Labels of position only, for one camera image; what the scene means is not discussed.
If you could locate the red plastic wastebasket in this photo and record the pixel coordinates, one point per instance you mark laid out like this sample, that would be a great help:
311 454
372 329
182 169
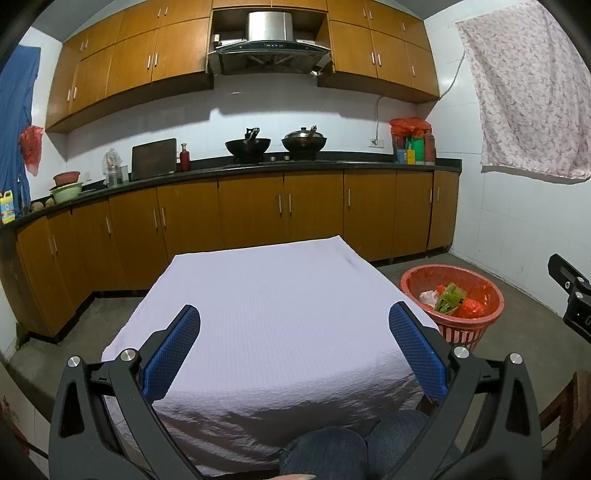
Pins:
461 334

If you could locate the wooden upper cabinets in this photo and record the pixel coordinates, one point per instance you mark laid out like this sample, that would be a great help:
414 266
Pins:
138 60

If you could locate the person's left leg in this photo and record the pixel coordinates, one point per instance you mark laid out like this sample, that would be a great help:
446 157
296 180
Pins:
323 454

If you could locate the black wok with lid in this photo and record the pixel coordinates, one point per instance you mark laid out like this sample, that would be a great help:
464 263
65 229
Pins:
304 143

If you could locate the black open wok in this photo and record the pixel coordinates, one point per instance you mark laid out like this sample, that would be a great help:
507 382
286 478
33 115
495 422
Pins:
247 147

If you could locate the yellow detergent bottle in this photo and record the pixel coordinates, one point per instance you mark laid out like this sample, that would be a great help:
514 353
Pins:
7 210

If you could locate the wooden lower cabinets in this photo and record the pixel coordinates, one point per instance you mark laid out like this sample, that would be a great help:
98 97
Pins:
249 212

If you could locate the dark red tall bottle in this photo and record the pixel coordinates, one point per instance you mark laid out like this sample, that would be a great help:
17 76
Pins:
430 147

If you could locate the table with white cloth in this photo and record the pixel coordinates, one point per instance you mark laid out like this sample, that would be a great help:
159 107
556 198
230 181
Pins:
277 323

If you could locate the red hanging mesh bag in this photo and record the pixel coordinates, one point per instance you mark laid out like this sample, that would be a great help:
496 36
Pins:
31 147

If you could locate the person's right leg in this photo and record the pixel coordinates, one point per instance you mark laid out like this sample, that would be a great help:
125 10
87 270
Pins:
401 438

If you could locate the red basin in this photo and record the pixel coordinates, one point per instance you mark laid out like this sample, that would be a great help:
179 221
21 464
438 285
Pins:
67 178

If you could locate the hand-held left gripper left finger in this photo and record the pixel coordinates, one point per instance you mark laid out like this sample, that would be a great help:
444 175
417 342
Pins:
171 353

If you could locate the orange bag over bottles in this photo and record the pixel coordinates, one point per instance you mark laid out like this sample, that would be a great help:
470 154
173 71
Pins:
408 126

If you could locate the light green printed plastic bag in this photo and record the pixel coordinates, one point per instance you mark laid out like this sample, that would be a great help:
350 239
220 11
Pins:
450 297

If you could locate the glass jar with plastic bag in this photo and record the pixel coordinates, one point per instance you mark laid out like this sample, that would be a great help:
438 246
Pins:
115 173

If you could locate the green container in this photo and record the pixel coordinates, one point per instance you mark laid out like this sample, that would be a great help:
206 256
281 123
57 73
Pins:
418 151

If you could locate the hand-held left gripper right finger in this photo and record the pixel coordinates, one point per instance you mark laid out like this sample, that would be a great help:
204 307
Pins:
418 353

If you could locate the wooden cabinets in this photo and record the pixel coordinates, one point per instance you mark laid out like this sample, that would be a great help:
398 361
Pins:
249 212
138 60

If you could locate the dark cutting board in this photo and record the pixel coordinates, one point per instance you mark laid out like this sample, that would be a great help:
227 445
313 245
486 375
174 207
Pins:
154 159

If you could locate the floral hanging cloth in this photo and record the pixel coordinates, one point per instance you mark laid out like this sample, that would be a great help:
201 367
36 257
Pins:
526 92

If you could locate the wall socket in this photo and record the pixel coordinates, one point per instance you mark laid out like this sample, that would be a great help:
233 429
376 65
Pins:
376 143

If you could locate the steel range hood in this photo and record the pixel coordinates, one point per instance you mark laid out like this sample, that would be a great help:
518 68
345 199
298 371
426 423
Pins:
270 27

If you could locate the gas stove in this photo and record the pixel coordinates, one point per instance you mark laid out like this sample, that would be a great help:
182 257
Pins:
277 159

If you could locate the blue box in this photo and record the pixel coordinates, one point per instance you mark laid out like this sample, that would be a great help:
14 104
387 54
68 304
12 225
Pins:
401 157

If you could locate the white plastic bag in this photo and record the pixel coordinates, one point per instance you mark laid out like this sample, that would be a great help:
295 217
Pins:
428 299

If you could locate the wooden chair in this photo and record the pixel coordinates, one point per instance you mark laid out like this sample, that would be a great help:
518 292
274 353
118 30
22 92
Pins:
561 410

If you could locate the yellow box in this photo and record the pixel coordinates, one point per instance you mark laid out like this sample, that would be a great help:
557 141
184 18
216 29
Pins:
411 157

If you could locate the person's leg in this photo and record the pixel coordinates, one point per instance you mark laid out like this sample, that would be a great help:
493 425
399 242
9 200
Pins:
323 454
401 438

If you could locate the orange plastic bag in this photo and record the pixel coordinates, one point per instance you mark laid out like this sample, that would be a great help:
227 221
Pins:
471 309

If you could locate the small red bottle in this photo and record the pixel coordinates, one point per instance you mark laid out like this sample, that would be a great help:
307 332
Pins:
185 160

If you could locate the black kitchen countertop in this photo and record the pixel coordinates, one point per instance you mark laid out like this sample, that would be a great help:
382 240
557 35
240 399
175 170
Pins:
323 165

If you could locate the blue hanging cloth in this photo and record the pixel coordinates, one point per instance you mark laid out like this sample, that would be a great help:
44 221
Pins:
14 106

